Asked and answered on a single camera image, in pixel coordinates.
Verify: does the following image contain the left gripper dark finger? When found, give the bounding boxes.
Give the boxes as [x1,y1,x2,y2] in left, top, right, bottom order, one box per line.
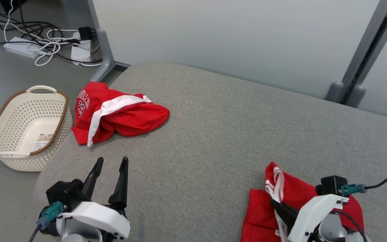
[109,157,129,210]
[82,157,104,202]

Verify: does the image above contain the grey rounded partition foot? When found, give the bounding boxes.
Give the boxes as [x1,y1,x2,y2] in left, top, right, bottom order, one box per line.
[326,81,344,103]
[346,85,367,108]

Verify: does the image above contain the thin white cable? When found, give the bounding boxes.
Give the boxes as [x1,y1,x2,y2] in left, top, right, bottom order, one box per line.
[4,0,16,39]

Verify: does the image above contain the looped white cable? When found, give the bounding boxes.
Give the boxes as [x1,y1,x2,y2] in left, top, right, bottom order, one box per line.
[34,29,91,67]

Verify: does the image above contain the cream perforated laundry basket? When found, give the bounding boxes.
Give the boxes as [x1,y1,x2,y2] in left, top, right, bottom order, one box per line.
[0,85,74,172]

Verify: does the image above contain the grey metal partition leg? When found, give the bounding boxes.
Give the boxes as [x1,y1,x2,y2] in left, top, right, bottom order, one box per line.
[88,0,132,83]

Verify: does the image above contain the red Bulls basketball shorts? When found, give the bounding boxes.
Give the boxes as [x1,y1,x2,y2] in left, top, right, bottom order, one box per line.
[71,81,170,147]

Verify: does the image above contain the short white power strip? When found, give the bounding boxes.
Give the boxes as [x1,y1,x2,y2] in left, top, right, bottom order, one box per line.
[71,32,93,65]

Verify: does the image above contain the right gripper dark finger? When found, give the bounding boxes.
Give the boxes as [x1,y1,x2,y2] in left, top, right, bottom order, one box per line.
[270,201,300,219]
[279,212,295,232]

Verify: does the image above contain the red Bulls basketball jersey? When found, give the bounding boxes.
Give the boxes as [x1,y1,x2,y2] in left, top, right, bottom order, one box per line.
[241,162,364,242]

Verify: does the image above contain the black power adapter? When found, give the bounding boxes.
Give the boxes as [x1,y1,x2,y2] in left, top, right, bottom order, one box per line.
[78,26,93,41]

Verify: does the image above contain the white power strips with cables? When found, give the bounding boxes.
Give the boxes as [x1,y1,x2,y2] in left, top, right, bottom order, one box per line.
[0,0,103,64]

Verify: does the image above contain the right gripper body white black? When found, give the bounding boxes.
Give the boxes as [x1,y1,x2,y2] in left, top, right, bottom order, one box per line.
[288,194,349,242]

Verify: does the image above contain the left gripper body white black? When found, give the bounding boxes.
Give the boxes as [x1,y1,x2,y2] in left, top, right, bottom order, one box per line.
[56,201,131,242]

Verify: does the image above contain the grey slotted partition post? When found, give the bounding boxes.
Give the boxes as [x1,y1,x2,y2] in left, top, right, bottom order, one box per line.
[340,0,387,105]

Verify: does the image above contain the right teal plug black cable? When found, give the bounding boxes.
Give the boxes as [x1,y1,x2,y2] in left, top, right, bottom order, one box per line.
[341,166,387,196]

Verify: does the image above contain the long white power strip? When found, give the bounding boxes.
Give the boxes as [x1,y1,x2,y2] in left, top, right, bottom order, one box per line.
[4,36,41,59]

